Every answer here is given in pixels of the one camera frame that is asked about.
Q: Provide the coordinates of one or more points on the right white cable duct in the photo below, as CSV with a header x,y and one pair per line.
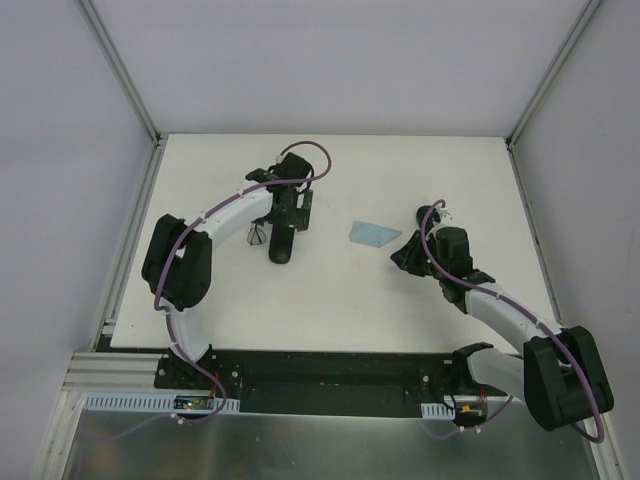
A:
x,y
437,411

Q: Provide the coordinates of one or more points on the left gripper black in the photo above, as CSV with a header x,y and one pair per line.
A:
x,y
291,216

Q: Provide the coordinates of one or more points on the black glasses case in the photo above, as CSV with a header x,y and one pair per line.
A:
x,y
281,244
428,220

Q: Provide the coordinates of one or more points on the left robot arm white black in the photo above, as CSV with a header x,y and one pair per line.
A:
x,y
179,260

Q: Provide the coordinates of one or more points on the metal frame clear glasses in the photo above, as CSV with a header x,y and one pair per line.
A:
x,y
256,235

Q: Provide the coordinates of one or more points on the aluminium frame post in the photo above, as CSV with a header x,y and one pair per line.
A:
x,y
118,68
577,30

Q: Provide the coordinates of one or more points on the left aluminium frame post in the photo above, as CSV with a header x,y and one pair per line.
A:
x,y
118,68

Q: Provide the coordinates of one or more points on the aluminium front rail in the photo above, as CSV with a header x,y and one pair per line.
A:
x,y
100,372

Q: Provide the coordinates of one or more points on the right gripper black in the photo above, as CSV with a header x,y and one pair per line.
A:
x,y
414,254

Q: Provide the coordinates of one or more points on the white cable duct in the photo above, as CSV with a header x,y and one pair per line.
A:
x,y
437,411
159,403

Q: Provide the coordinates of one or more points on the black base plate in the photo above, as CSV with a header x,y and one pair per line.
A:
x,y
368,403

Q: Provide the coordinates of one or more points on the left white cable duct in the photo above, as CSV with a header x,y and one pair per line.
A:
x,y
159,403

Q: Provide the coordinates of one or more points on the right aluminium frame post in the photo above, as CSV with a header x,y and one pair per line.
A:
x,y
577,30

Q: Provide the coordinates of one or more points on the light blue cloth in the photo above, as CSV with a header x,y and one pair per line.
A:
x,y
372,235

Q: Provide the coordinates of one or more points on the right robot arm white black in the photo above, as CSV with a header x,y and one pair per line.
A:
x,y
557,371

